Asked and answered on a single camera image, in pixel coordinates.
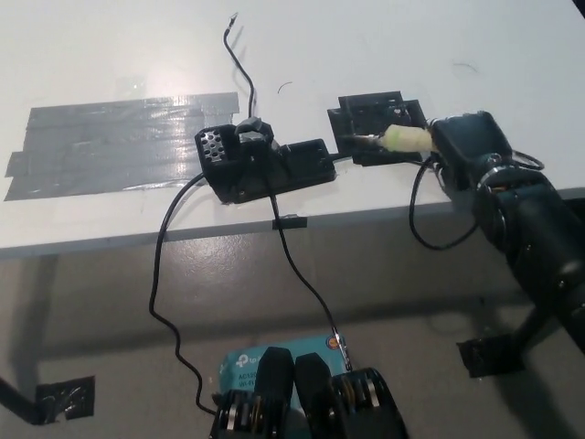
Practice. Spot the black robot torso blocks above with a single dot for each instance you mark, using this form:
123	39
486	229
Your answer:
315	402

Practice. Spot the soldering iron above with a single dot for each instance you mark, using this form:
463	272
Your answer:
407	139

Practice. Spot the black floor tape patch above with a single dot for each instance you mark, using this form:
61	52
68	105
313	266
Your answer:
66	398
489	359

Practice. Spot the grey duct tape patch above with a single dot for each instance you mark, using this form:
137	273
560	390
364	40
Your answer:
105	142

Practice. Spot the black soldering iron base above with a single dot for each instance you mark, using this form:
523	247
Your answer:
256	169

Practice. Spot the black taped square plate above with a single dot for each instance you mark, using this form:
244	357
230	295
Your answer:
365	116

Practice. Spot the small black tape strip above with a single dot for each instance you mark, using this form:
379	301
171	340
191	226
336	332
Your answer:
290	222

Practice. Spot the teal router box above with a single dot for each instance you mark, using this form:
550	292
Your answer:
240	366

